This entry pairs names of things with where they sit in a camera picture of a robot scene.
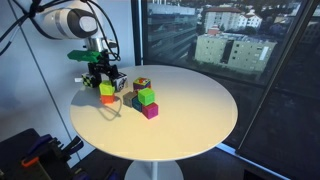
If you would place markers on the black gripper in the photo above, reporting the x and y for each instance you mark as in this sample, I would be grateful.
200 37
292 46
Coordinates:
103 65

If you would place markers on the lime green block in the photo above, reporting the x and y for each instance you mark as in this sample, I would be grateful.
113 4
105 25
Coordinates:
106 88

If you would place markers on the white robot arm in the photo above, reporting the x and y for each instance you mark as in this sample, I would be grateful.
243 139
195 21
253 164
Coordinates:
79 19

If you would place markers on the orange block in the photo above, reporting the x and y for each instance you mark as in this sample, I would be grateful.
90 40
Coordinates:
107 99

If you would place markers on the gray block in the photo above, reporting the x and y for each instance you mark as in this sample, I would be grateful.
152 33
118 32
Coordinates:
128 98

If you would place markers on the blue block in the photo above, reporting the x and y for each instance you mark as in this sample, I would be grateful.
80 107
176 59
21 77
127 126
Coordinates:
136 104

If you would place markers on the bright green block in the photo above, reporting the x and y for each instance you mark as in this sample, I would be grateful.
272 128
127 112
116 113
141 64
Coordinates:
146 96

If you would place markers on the magenta block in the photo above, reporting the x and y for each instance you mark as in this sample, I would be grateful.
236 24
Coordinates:
150 111

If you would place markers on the zebra checkered cube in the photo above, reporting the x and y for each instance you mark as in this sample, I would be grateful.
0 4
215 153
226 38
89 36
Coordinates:
91 80

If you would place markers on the colourful picture cube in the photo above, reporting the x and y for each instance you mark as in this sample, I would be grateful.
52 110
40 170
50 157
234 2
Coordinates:
141 83

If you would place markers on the round white table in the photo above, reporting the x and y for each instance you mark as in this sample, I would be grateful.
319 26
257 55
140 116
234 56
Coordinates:
165 114

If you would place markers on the black tool rack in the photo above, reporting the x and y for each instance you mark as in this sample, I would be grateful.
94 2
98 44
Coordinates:
29 156

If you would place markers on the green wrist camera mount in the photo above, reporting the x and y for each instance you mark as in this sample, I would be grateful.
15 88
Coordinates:
88 56

